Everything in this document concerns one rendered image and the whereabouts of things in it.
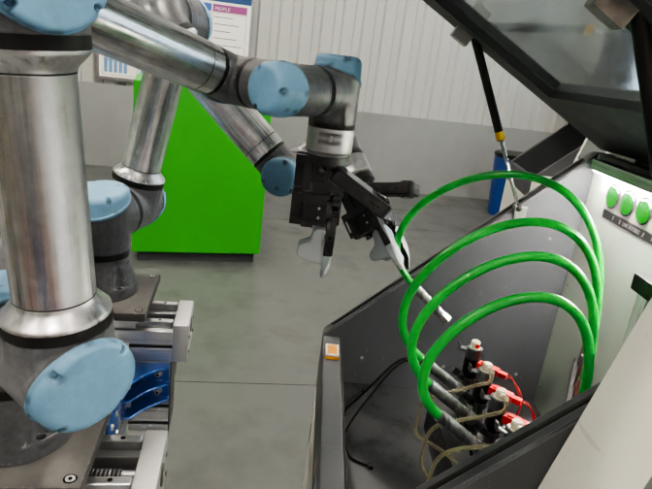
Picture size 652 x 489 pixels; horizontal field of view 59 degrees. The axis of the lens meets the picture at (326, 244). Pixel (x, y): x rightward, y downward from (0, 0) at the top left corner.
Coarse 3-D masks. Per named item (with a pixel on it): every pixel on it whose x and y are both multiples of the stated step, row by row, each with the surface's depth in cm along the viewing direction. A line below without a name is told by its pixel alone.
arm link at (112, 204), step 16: (96, 192) 116; (112, 192) 117; (128, 192) 119; (96, 208) 114; (112, 208) 115; (128, 208) 120; (96, 224) 115; (112, 224) 116; (128, 224) 121; (96, 240) 116; (112, 240) 117; (128, 240) 122
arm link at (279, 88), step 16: (256, 64) 83; (272, 64) 77; (288, 64) 79; (304, 64) 82; (240, 80) 84; (256, 80) 79; (272, 80) 77; (288, 80) 77; (304, 80) 79; (320, 80) 82; (256, 96) 79; (272, 96) 78; (288, 96) 77; (304, 96) 79; (320, 96) 82; (272, 112) 79; (288, 112) 80; (304, 112) 82; (320, 112) 85
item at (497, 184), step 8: (496, 152) 693; (512, 152) 701; (520, 152) 711; (496, 160) 694; (504, 160) 681; (496, 168) 695; (504, 168) 683; (496, 184) 697; (504, 184) 687; (496, 192) 698; (496, 200) 699; (488, 208) 717; (496, 208) 701
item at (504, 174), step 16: (480, 176) 102; (496, 176) 101; (512, 176) 100; (528, 176) 99; (432, 192) 107; (560, 192) 98; (416, 208) 108; (576, 208) 98; (400, 224) 111; (592, 224) 97; (400, 240) 111; (592, 240) 98; (400, 272) 113
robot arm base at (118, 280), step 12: (96, 264) 118; (108, 264) 119; (120, 264) 121; (96, 276) 118; (108, 276) 119; (120, 276) 121; (132, 276) 124; (108, 288) 119; (120, 288) 122; (132, 288) 124; (120, 300) 121
